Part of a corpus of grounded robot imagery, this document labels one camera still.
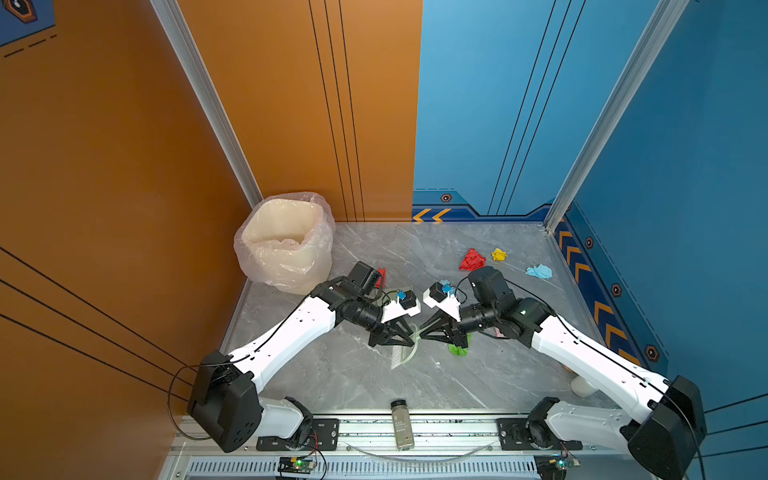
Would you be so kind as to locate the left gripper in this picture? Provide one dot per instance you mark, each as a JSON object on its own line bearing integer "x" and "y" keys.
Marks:
{"x": 385, "y": 335}

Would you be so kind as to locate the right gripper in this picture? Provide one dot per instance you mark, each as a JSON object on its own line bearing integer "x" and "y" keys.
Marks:
{"x": 452, "y": 336}

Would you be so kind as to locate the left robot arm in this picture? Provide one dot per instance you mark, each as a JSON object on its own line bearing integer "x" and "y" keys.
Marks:
{"x": 226, "y": 400}

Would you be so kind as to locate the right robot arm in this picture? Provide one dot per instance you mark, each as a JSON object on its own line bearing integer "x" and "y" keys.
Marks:
{"x": 660, "y": 422}

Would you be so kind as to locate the green paper scrap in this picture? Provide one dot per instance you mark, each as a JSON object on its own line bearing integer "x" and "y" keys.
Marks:
{"x": 458, "y": 351}

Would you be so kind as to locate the red paper scrap strip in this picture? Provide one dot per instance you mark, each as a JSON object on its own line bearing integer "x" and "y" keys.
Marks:
{"x": 382, "y": 278}

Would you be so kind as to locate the large red paper scrap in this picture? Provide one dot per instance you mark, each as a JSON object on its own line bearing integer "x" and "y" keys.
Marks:
{"x": 472, "y": 261}

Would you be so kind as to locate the yellow paper scrap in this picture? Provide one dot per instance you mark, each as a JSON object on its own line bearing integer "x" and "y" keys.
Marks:
{"x": 499, "y": 255}

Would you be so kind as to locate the glass jar black lid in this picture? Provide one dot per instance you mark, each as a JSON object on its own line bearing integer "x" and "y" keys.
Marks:
{"x": 401, "y": 421}

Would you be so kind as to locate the light blue paper scrap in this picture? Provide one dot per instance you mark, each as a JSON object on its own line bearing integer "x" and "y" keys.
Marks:
{"x": 540, "y": 271}

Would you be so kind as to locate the trash bin with plastic bag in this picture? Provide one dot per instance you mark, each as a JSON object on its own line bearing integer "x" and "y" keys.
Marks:
{"x": 286, "y": 242}

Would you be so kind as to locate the white bottle green cap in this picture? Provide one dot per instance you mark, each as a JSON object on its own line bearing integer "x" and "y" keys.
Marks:
{"x": 582, "y": 387}

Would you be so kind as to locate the left green circuit board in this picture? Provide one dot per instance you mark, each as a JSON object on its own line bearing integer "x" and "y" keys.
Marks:
{"x": 296, "y": 467}

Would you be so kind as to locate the green circuit board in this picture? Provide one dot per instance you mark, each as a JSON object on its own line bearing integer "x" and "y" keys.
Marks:
{"x": 555, "y": 468}
{"x": 296, "y": 467}

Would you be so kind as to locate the right green circuit board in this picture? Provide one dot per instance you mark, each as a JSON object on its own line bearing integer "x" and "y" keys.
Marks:
{"x": 555, "y": 468}

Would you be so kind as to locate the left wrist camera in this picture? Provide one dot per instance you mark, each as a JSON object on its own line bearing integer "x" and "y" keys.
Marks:
{"x": 404, "y": 303}

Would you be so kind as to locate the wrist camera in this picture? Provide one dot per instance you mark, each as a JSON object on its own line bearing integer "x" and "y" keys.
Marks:
{"x": 442, "y": 298}
{"x": 404, "y": 303}

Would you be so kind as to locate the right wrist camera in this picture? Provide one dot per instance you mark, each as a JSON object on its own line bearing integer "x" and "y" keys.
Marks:
{"x": 442, "y": 298}

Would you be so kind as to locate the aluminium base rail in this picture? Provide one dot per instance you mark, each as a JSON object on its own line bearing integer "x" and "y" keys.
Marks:
{"x": 369, "y": 433}

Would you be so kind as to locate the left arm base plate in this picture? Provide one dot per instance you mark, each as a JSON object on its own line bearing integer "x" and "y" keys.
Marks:
{"x": 319, "y": 433}

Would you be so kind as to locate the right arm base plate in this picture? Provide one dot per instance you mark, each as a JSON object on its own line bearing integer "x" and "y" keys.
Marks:
{"x": 524, "y": 434}

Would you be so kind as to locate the white cable duct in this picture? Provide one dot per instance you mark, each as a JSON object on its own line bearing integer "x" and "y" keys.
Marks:
{"x": 358, "y": 467}

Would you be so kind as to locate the aluminium corner post right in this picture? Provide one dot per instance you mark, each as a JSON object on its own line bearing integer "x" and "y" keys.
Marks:
{"x": 652, "y": 40}

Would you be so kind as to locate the aluminium corner post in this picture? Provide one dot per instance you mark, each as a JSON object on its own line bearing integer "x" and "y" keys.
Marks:
{"x": 652, "y": 40}
{"x": 176, "y": 29}

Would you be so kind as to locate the aluminium corner post left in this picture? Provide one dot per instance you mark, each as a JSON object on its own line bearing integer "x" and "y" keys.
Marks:
{"x": 176, "y": 29}

